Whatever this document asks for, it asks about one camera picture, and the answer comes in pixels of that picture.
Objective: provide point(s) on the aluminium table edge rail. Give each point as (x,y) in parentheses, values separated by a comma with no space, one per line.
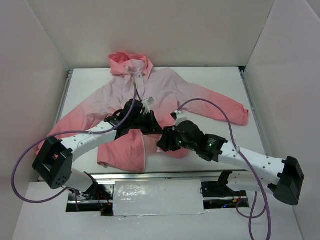
(108,179)

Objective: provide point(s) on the aluminium right side rail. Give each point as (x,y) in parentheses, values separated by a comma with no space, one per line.
(254,109)

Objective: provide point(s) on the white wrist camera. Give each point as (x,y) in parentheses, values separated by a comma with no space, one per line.
(147,102)
(178,115)

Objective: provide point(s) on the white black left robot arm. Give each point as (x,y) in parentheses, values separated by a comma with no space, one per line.
(56,156)

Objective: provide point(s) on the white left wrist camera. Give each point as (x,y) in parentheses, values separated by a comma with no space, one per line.
(147,102)

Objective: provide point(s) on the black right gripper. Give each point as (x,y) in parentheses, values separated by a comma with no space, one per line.
(167,139)

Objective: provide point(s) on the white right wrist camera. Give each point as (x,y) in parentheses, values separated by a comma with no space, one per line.
(178,115)

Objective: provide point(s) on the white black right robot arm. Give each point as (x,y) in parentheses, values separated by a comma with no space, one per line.
(283,178)

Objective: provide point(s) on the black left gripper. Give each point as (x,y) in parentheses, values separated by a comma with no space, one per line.
(152,122)

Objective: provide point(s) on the aluminium left side rail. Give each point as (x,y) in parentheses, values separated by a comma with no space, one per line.
(63,97)

